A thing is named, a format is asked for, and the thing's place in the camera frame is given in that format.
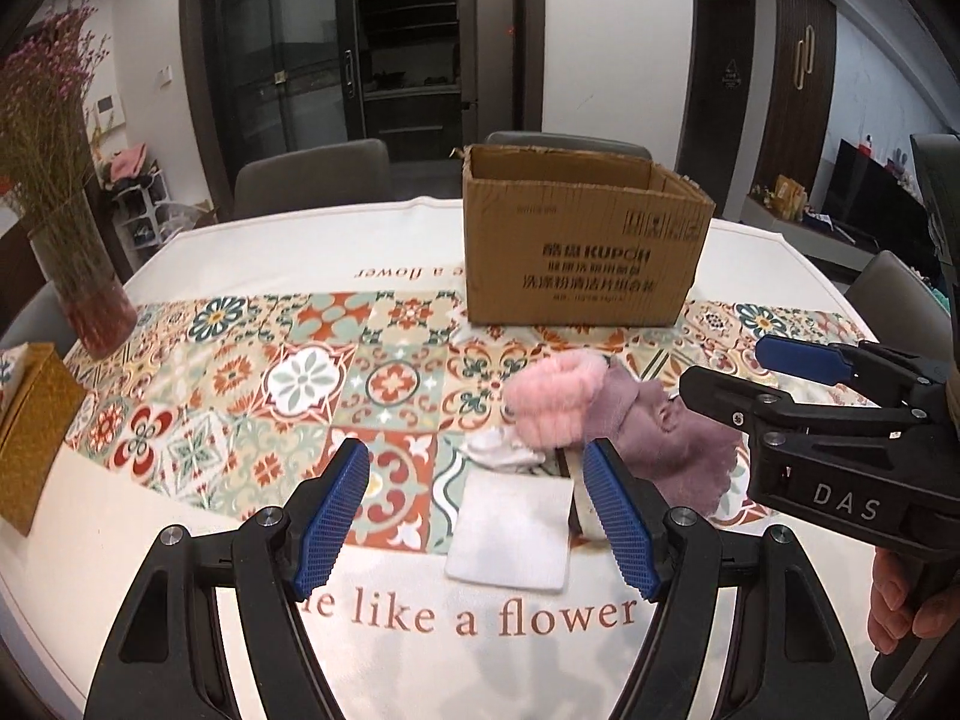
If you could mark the yellow woven tissue box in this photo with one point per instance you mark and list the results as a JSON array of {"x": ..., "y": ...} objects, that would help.
[{"x": 34, "y": 427}]

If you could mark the yellow paper bag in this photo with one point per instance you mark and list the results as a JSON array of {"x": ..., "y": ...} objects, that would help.
[{"x": 789, "y": 195}]

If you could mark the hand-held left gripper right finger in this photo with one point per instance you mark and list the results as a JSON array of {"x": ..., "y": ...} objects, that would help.
[{"x": 619, "y": 517}]

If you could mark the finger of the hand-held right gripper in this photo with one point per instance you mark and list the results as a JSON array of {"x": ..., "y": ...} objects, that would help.
[
  {"x": 802, "y": 360},
  {"x": 735, "y": 401}
]

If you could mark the white wall intercom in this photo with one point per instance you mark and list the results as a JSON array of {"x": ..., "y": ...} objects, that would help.
[{"x": 110, "y": 109}]

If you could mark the pink hat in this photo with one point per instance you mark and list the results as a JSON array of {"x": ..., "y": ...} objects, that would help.
[{"x": 129, "y": 161}]

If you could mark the sliding glass door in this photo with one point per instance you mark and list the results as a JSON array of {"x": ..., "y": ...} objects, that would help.
[{"x": 270, "y": 52}]

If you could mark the beige brown-edged cloth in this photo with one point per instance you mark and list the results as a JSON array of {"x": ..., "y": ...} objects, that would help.
[{"x": 577, "y": 491}]

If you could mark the person's right hand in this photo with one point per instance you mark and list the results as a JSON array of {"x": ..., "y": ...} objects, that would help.
[{"x": 896, "y": 600}]

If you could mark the white folded towel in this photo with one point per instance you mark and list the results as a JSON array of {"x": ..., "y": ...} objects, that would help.
[{"x": 510, "y": 532}]

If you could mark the grey dining chair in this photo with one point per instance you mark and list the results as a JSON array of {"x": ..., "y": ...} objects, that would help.
[
  {"x": 892, "y": 300},
  {"x": 315, "y": 180},
  {"x": 562, "y": 141}
]

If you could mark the patterned tile-print tablecloth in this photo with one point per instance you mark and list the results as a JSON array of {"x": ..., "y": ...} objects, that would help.
[{"x": 247, "y": 405}]

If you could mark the brown cardboard box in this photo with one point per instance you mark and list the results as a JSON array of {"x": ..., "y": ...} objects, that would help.
[{"x": 577, "y": 255}]

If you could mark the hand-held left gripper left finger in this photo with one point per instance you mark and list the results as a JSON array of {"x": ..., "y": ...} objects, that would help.
[{"x": 334, "y": 517}]

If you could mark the dark kitchen cabinets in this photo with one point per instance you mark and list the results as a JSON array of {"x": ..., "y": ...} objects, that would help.
[{"x": 409, "y": 112}]

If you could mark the dried pink flower bunch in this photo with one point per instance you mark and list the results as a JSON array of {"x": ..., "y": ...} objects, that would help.
[{"x": 41, "y": 112}]

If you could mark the dark wooden door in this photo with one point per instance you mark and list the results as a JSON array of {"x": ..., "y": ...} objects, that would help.
[{"x": 716, "y": 90}]

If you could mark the black television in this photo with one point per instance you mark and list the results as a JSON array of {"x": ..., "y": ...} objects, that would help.
[{"x": 877, "y": 195}]

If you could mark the pink fluffy headband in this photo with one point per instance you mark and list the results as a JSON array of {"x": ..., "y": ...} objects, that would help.
[{"x": 559, "y": 405}]

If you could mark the purple fringed cloth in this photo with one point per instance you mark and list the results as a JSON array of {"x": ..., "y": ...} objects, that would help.
[{"x": 675, "y": 450}]

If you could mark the white television cabinet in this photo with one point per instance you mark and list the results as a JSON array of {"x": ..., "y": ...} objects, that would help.
[{"x": 795, "y": 229}]

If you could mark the white shoe rack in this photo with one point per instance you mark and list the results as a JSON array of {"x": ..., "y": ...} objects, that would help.
[{"x": 146, "y": 210}]

